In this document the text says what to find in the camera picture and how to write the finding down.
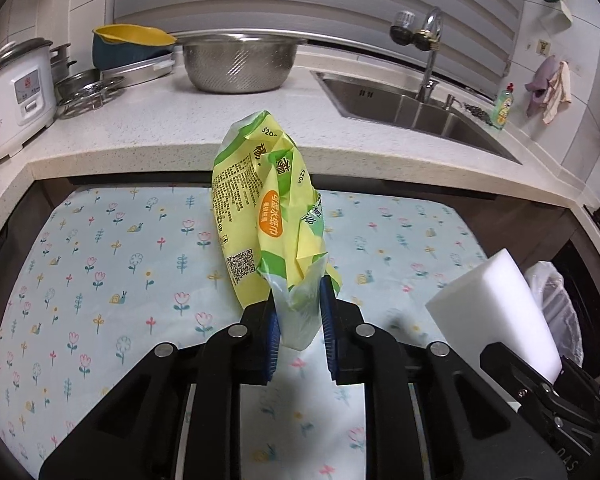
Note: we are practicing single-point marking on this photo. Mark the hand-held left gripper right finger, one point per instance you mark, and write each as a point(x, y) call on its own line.
point(330, 332)

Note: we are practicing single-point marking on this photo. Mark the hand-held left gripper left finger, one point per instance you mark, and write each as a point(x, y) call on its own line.
point(273, 347)

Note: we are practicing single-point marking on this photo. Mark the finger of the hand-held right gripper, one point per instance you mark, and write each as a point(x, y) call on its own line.
point(587, 385)
point(525, 375)

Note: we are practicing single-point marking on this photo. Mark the white foam block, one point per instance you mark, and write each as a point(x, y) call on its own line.
point(490, 305)

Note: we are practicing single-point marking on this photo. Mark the trash bin with plastic liner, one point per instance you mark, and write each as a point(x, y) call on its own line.
point(555, 300)

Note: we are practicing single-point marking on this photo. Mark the black built-in oven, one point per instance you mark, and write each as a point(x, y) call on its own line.
point(595, 300)

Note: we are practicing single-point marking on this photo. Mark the floral tablecloth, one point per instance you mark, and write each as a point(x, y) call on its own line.
point(130, 270)

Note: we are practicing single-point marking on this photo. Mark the stainless steel sink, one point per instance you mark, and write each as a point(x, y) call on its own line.
point(405, 105)

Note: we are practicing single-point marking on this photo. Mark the sink soap dispenser pump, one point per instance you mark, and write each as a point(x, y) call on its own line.
point(449, 102)

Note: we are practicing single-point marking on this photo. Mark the dark scouring pad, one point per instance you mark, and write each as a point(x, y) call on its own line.
point(477, 114)

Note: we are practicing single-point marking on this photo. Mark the green dish soap bottle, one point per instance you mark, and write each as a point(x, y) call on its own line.
point(502, 110)

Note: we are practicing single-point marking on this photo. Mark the beige hanging cloth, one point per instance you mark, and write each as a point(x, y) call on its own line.
point(557, 92)

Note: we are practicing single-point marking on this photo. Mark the stainless steel colander bowl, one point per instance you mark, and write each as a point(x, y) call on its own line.
point(240, 62)

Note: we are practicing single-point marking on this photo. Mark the purple hanging cloth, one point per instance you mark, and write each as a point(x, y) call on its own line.
point(540, 82)

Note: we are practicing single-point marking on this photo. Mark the chrome kitchen faucet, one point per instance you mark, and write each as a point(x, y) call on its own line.
point(430, 55)

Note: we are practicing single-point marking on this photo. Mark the steel steamer rack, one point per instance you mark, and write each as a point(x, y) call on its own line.
point(87, 105)

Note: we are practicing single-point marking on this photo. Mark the metal baking tray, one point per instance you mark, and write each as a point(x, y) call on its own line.
point(140, 72)

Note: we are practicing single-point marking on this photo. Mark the small steel bowl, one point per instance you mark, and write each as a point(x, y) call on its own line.
point(82, 82)

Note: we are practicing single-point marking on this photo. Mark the yellow and blue basin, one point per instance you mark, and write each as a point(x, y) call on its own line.
point(130, 47)

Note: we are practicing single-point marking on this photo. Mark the steel pot with lid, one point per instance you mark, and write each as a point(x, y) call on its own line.
point(62, 62)

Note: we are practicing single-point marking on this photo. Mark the white rice cooker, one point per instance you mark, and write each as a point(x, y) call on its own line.
point(10, 95)

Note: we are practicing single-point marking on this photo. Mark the small wall hook sticker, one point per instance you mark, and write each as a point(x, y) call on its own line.
point(543, 47)

